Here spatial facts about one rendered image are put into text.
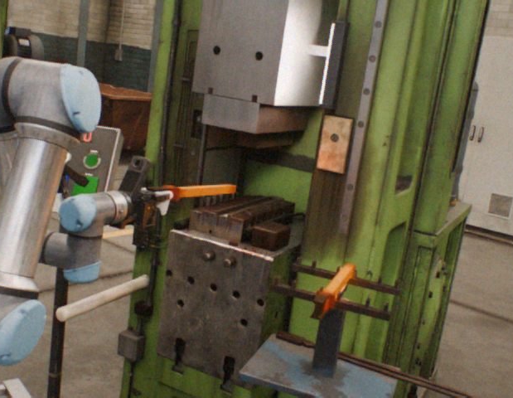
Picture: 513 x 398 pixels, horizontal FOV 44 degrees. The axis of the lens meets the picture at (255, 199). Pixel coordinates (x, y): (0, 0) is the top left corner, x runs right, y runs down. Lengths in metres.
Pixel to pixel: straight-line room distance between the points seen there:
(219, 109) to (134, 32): 9.33
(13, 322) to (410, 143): 1.61
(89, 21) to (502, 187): 7.47
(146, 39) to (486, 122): 6.09
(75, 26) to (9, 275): 10.39
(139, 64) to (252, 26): 9.23
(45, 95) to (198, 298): 1.11
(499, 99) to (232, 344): 5.48
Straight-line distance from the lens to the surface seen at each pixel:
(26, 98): 1.19
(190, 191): 1.73
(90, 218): 1.38
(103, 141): 2.22
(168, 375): 2.27
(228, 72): 2.02
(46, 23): 11.13
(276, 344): 1.94
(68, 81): 1.17
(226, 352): 2.11
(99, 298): 2.24
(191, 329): 2.15
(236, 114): 2.01
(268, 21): 1.97
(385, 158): 1.99
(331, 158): 2.01
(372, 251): 2.03
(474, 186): 7.23
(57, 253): 1.44
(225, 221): 2.06
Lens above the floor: 1.48
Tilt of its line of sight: 12 degrees down
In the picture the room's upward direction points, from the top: 8 degrees clockwise
